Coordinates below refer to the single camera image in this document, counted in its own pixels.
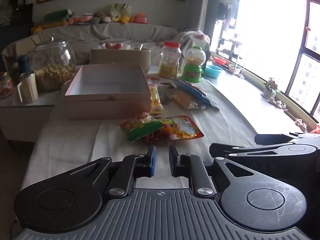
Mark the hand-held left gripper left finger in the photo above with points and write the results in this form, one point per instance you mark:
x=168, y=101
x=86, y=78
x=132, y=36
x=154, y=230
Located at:
x=151, y=162

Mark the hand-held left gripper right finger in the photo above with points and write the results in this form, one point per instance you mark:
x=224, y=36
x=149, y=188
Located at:
x=172, y=162

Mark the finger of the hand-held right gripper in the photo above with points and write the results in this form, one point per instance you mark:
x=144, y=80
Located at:
x=275, y=138
x=250, y=151

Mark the green snack packet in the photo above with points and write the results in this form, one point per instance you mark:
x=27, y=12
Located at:
x=140, y=130

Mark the red orange snack packet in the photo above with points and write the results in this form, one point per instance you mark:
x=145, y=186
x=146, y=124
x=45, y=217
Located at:
x=182, y=128

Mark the yellow snack packet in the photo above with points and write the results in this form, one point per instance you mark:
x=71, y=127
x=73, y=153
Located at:
x=156, y=100

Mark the clear noodle snack packet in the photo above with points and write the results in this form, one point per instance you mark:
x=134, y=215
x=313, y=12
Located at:
x=186, y=100

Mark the pink cardboard box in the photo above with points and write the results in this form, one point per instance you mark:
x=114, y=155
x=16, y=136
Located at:
x=107, y=105

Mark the blue snack packet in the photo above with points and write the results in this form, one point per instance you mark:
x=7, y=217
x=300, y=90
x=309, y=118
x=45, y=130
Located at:
x=195, y=91

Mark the small figurine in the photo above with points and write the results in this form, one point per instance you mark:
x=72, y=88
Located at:
x=301, y=124
x=277, y=103

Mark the small potted plant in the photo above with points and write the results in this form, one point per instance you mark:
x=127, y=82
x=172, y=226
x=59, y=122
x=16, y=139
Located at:
x=270, y=88

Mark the white flower pot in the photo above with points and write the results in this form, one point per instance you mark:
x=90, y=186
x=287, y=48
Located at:
x=235, y=69

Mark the blue plastic bowl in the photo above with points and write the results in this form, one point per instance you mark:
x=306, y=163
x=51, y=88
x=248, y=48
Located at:
x=212, y=71

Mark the green candy dispenser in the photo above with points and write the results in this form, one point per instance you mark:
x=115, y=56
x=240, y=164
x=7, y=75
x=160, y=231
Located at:
x=192, y=72

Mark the red plastic basin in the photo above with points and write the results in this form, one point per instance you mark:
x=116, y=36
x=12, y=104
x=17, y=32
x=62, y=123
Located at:
x=220, y=61

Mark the plastic jar red lid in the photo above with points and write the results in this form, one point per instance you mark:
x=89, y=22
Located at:
x=170, y=62

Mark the metal shelf rack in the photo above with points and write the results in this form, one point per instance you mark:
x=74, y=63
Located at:
x=230, y=47

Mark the beige oval container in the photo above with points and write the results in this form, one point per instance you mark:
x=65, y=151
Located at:
x=120, y=57

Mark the pink round ornament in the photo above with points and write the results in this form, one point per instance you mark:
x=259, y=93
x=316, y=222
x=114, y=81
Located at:
x=113, y=45

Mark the white pink cloth pile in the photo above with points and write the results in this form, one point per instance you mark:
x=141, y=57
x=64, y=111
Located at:
x=193, y=40

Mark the grey covered sofa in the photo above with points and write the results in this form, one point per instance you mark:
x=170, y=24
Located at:
x=125, y=32

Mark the hanging dark clothes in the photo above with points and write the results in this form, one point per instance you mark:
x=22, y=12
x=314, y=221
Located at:
x=226, y=15

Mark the white side cabinet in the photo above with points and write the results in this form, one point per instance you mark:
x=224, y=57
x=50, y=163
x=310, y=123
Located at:
x=22, y=120

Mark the large glass jar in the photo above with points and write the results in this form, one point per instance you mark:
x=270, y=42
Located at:
x=53, y=67

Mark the orange plush toy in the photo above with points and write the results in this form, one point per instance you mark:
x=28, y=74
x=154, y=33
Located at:
x=140, y=18

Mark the grey brown plush toy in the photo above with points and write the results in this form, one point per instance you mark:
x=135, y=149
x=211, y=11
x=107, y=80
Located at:
x=101, y=17

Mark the white green bag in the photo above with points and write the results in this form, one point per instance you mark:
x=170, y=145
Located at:
x=121, y=10

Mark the pink plush toy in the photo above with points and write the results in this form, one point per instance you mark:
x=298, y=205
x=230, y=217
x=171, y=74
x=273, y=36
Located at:
x=81, y=19

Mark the blue bottle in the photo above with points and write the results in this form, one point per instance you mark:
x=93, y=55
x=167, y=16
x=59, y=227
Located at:
x=23, y=63

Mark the yellow long plush toy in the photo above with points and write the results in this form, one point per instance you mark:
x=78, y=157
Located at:
x=47, y=27

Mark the green plush toy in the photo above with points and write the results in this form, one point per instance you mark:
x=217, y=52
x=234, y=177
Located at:
x=58, y=15

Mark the dark cabinet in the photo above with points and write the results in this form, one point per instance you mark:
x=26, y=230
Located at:
x=15, y=27

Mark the black window frame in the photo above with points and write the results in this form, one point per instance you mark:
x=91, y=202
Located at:
x=296, y=62

